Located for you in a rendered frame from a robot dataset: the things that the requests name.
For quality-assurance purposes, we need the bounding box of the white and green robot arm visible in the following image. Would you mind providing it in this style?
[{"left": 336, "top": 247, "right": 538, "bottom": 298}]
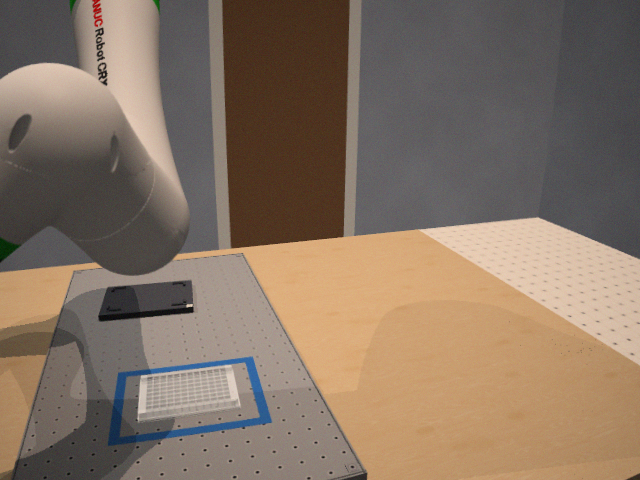
[{"left": 0, "top": 0, "right": 190, "bottom": 276}]

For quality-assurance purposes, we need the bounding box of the blue rectangular tape outline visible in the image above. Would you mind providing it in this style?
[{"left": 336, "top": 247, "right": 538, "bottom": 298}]
[{"left": 108, "top": 357, "right": 272, "bottom": 446}]

